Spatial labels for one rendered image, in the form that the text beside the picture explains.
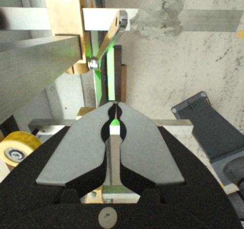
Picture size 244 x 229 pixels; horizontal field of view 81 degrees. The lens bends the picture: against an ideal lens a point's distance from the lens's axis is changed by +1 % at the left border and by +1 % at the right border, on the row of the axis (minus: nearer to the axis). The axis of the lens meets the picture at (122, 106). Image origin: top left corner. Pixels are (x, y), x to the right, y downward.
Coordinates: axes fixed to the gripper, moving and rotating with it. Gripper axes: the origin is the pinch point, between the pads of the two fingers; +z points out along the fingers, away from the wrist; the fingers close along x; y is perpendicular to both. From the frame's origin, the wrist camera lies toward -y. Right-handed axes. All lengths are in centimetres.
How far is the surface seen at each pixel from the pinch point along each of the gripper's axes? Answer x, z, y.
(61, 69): -6.2, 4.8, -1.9
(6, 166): -25.7, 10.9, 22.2
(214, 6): 62, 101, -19
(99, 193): -6.1, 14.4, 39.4
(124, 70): 4, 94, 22
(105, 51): -1.2, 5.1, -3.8
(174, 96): 48, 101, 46
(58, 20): -8.9, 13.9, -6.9
